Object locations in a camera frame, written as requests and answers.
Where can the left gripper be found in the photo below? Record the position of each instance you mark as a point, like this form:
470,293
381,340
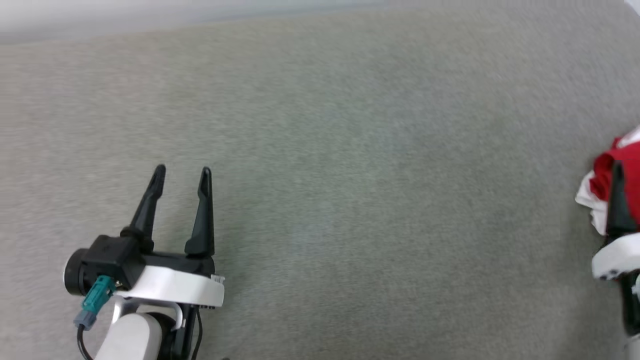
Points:
175,287

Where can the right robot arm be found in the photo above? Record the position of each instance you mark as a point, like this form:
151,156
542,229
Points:
632,310

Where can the red Bulls 23 jersey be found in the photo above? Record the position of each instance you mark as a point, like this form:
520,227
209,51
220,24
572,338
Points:
602,170

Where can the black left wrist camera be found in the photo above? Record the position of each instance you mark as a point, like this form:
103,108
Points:
107,262

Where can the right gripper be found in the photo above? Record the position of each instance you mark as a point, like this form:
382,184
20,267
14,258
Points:
617,255

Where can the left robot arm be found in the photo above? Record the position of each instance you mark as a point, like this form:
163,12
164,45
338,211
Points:
130,340

